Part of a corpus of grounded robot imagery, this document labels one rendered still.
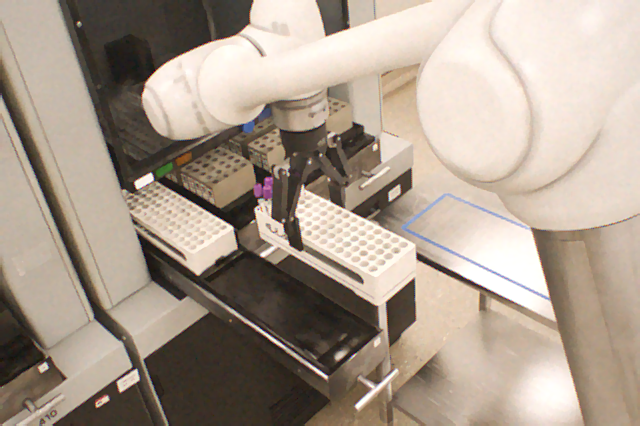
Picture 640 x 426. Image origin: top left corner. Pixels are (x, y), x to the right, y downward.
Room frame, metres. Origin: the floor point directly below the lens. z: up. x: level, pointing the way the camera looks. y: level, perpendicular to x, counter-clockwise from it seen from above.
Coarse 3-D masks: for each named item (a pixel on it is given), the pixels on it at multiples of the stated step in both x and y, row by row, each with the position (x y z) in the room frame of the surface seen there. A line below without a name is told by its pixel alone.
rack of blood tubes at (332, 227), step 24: (264, 216) 0.99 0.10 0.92; (312, 216) 0.96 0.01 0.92; (336, 216) 0.95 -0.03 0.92; (312, 240) 0.90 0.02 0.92; (336, 240) 0.90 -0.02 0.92; (360, 240) 0.88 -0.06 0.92; (384, 240) 0.87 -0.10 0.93; (312, 264) 0.90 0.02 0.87; (336, 264) 0.89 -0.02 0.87; (360, 264) 0.83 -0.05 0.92; (384, 264) 0.82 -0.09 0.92; (408, 264) 0.83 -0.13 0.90; (360, 288) 0.81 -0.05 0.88; (384, 288) 0.79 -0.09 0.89
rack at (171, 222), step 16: (128, 192) 1.21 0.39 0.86; (144, 192) 1.20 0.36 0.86; (160, 192) 1.20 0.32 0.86; (128, 208) 1.15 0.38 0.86; (144, 208) 1.16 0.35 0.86; (160, 208) 1.14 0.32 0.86; (176, 208) 1.14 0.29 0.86; (192, 208) 1.12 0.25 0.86; (144, 224) 1.10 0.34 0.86; (160, 224) 1.09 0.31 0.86; (176, 224) 1.08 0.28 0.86; (192, 224) 1.07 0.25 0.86; (208, 224) 1.06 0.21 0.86; (224, 224) 1.05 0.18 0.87; (160, 240) 1.11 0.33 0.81; (176, 240) 1.03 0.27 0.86; (192, 240) 1.03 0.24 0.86; (208, 240) 1.01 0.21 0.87; (224, 240) 1.02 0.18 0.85; (176, 256) 1.02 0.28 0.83; (192, 256) 0.98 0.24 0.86; (208, 256) 0.99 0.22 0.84
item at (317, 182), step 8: (256, 176) 1.30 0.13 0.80; (264, 176) 1.28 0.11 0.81; (312, 176) 1.25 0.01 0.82; (320, 176) 1.27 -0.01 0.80; (304, 184) 1.23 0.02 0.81; (312, 184) 1.24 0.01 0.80; (320, 184) 1.26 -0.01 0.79; (312, 192) 1.24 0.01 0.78; (320, 192) 1.25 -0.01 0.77; (328, 192) 1.27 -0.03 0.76
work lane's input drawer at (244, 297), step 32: (160, 256) 1.06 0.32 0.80; (224, 256) 1.01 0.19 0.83; (256, 256) 1.01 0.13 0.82; (192, 288) 0.97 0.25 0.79; (224, 288) 0.94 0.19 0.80; (256, 288) 0.93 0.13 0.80; (288, 288) 0.92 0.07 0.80; (224, 320) 0.90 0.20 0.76; (256, 320) 0.84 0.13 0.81; (288, 320) 0.84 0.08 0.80; (320, 320) 0.83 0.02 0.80; (352, 320) 0.82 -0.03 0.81; (288, 352) 0.77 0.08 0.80; (320, 352) 0.76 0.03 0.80; (352, 352) 0.74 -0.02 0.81; (384, 352) 0.78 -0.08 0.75; (320, 384) 0.71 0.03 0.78; (352, 384) 0.73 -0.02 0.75; (384, 384) 0.72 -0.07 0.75
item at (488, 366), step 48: (432, 192) 1.13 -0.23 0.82; (480, 192) 1.11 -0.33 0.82; (432, 240) 0.98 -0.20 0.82; (480, 240) 0.96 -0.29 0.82; (528, 240) 0.95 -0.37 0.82; (480, 288) 0.85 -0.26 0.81; (528, 288) 0.82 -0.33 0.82; (480, 336) 1.21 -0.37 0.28; (528, 336) 1.19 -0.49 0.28; (432, 384) 1.08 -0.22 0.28; (480, 384) 1.06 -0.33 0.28; (528, 384) 1.04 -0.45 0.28
